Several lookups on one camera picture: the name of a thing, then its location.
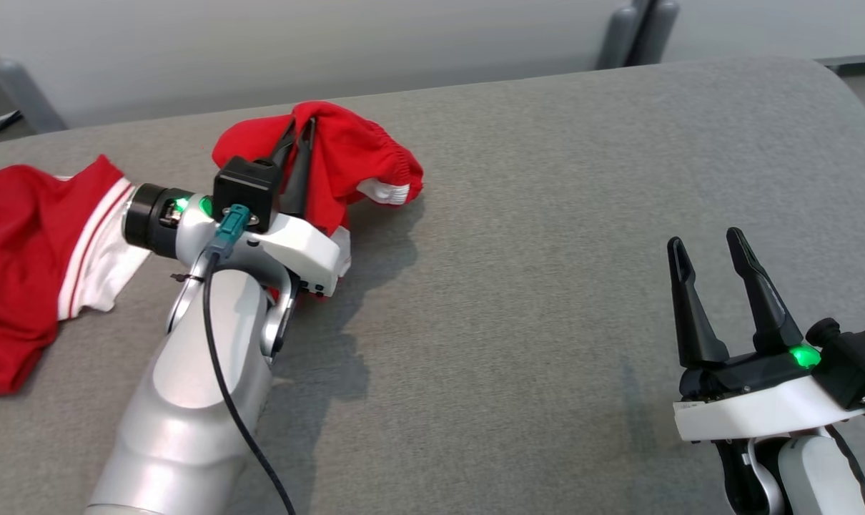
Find red shorts with white stripe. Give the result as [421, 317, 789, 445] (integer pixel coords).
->
[212, 100, 425, 307]

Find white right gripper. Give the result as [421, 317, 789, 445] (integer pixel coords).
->
[667, 227, 865, 443]

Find black cable with teal connector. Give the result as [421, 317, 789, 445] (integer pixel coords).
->
[824, 386, 865, 515]
[202, 204, 297, 515]

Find grey partition post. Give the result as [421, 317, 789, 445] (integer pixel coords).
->
[629, 0, 681, 67]
[595, 4, 644, 70]

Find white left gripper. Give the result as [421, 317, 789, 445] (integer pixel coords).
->
[123, 117, 351, 298]

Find red white basketball jersey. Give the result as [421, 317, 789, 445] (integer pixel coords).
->
[0, 154, 154, 399]

